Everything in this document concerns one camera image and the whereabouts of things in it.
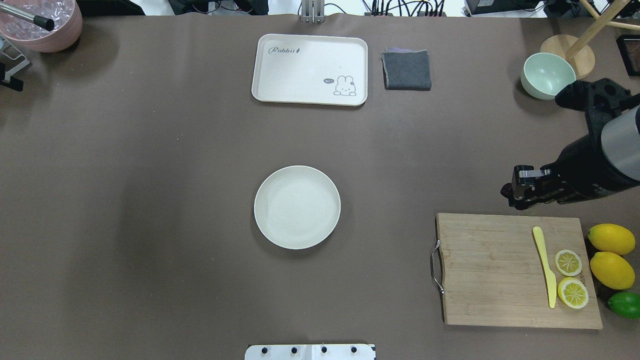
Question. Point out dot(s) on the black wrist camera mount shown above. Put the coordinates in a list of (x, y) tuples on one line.
[(602, 101)]

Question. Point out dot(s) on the lemon slice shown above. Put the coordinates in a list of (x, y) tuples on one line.
[(568, 263), (573, 293)]

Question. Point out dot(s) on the white rabbit tray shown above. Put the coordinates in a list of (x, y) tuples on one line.
[(311, 69)]

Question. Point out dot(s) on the grey folded cloth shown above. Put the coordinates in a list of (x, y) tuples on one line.
[(406, 70)]

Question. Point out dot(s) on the yellow plastic knife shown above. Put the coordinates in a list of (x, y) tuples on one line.
[(549, 275)]

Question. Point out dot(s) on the whole lemon lower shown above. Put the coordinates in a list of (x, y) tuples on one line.
[(612, 270)]

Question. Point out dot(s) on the cream round plate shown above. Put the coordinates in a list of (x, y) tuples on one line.
[(297, 207)]

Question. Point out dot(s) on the metal rack at left edge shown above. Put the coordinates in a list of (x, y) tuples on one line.
[(12, 61)]

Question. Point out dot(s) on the green lime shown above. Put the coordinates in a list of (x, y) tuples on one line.
[(625, 304)]

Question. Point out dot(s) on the whole lemon upper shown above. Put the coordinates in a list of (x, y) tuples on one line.
[(610, 237)]

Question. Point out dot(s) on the dark red cherry pair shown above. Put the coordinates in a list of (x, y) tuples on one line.
[(507, 191)]

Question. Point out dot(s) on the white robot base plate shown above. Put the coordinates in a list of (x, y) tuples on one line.
[(322, 351)]

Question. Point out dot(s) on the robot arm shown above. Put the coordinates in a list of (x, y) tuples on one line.
[(620, 142)]

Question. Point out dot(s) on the bamboo cutting board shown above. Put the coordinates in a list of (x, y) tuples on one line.
[(492, 273)]

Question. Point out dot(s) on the black framed glass tray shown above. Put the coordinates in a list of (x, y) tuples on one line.
[(629, 48)]

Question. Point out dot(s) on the black handled metal tool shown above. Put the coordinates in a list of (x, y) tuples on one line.
[(17, 12)]

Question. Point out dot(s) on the wooden cup stand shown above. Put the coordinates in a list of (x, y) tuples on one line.
[(576, 51)]

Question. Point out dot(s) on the pink bowl with ice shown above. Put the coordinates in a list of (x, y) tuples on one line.
[(68, 25)]

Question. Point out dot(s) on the lemon slice upper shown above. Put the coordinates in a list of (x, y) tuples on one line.
[(568, 263)]

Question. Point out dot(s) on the whole lemon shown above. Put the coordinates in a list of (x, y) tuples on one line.
[(612, 270), (610, 237)]

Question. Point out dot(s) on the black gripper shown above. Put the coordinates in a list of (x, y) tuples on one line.
[(579, 167)]

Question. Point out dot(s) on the mint green bowl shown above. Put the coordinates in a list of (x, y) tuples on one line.
[(544, 75)]

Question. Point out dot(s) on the lemon slice lower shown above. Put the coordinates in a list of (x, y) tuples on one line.
[(573, 293)]

